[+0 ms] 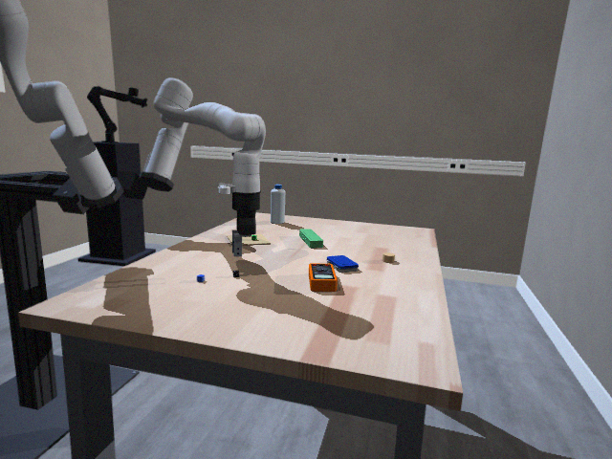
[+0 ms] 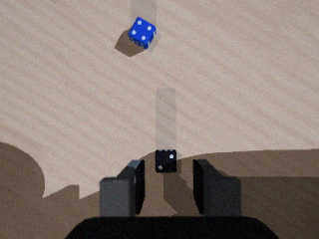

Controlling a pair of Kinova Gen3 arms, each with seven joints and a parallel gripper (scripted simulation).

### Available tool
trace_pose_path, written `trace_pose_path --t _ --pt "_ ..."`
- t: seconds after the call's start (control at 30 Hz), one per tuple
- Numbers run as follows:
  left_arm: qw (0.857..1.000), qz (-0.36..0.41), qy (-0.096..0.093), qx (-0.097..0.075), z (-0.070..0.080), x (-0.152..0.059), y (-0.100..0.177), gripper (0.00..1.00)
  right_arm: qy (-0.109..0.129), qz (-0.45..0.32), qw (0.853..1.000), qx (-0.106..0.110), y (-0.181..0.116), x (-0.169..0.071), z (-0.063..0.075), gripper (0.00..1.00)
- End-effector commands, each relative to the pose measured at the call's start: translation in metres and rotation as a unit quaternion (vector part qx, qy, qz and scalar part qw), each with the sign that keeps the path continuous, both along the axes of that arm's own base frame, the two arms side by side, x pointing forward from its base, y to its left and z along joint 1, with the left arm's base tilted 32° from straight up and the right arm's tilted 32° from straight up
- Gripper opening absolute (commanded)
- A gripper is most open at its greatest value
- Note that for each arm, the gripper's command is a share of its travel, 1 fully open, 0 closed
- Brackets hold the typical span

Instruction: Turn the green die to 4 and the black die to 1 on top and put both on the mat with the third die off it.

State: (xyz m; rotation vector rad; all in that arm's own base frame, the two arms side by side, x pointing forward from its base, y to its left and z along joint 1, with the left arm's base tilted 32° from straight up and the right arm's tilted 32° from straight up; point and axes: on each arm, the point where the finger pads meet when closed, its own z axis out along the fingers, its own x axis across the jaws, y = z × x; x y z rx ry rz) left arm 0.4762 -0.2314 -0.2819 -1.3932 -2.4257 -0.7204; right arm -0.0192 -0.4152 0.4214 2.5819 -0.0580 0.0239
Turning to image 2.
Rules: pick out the blue die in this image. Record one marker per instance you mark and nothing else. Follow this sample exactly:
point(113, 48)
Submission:
point(142, 32)

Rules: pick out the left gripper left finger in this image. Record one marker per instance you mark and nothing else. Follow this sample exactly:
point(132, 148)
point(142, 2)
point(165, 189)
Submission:
point(124, 195)

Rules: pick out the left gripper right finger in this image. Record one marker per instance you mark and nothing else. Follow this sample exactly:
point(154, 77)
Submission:
point(215, 194)

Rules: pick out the black die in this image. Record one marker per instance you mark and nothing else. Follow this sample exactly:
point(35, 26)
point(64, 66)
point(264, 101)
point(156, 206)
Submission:
point(166, 160)

